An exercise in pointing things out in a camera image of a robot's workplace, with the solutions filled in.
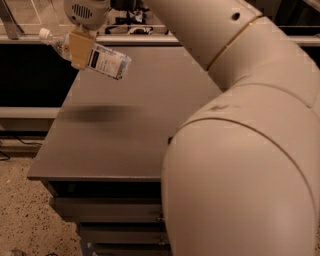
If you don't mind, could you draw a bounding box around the grey drawer cabinet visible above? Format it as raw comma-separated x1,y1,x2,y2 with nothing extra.
28,46,220,256

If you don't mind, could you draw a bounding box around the middle drawer with knob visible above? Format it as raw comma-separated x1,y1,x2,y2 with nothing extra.
78,225,169,245

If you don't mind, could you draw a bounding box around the metal railing with glass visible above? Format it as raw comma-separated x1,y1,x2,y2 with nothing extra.
0,0,320,47

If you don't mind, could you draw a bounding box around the drawer with knob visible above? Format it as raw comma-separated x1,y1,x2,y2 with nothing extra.
49,198,163,223
78,225,169,245

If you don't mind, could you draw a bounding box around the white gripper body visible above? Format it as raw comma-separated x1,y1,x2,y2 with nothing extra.
63,0,109,31

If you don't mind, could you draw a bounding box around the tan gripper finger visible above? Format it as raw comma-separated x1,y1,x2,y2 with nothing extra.
69,27,96,70

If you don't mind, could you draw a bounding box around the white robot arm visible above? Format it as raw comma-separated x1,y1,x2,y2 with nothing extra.
144,0,320,256

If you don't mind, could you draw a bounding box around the top drawer with knob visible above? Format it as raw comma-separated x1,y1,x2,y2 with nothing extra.
49,198,163,223

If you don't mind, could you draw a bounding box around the black floor cable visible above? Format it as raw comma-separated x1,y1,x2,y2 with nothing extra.
0,134,44,162

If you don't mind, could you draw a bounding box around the black office chair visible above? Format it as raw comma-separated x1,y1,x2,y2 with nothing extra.
104,0,153,35

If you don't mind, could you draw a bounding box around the clear plastic tea bottle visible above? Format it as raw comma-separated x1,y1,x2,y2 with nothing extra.
39,28,131,80

